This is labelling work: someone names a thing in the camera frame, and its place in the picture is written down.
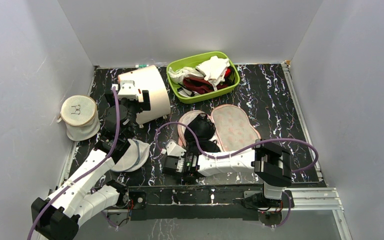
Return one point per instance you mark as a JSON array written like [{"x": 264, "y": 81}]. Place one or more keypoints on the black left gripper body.
[{"x": 133, "y": 106}]

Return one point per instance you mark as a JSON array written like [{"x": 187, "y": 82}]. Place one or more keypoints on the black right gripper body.
[{"x": 171, "y": 164}]

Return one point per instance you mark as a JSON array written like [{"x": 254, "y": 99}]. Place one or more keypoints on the black lace bra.
[{"x": 204, "y": 130}]

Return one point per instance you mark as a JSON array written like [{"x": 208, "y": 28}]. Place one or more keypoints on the floral mesh laundry bag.
[{"x": 233, "y": 130}]

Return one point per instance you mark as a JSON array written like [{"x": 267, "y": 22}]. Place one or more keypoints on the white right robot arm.
[{"x": 269, "y": 161}]

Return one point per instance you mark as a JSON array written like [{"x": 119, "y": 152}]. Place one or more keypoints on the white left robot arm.
[{"x": 63, "y": 212}]

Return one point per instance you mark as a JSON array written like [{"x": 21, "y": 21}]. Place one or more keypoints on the white cylindrical mesh laundry bag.
[{"x": 80, "y": 115}]

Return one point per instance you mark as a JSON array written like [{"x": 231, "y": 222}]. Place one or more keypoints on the cream toy washing machine drum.
[{"x": 149, "y": 78}]

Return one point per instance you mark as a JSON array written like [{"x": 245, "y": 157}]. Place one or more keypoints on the green and white marker pen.
[{"x": 140, "y": 66}]

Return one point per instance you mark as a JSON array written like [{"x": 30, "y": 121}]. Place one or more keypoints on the green plastic basket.
[{"x": 186, "y": 68}]

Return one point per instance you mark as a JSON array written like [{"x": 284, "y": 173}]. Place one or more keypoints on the dark red garment in basket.
[{"x": 201, "y": 86}]

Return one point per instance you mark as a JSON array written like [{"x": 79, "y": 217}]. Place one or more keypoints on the white cloth in basket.
[{"x": 213, "y": 70}]

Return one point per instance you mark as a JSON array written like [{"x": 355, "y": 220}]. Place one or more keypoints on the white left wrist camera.
[{"x": 128, "y": 90}]

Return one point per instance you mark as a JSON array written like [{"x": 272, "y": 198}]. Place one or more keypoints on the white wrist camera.
[
  {"x": 173, "y": 149},
  {"x": 128, "y": 90}
]

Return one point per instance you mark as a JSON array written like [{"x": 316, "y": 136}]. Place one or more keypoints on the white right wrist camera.
[{"x": 173, "y": 149}]

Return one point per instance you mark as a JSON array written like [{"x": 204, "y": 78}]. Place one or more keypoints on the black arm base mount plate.
[{"x": 228, "y": 201}]

